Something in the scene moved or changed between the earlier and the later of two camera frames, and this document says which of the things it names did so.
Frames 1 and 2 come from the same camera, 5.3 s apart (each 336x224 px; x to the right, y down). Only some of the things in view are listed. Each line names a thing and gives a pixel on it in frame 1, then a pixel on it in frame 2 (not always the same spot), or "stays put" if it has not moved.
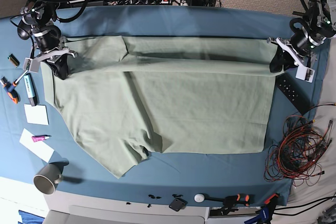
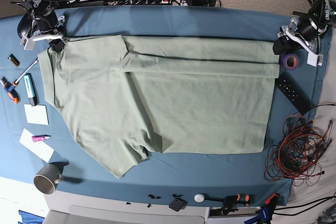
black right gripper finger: [62, 66] to [57, 45]
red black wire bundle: [298, 157] stays put
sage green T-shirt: [165, 95] stays put
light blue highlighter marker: [31, 89] stays put
